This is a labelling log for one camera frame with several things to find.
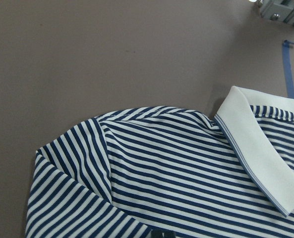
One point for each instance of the navy white striped polo shirt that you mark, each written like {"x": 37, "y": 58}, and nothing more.
{"x": 156, "y": 171}

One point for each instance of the aluminium frame post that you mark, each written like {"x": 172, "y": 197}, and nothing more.
{"x": 276, "y": 10}

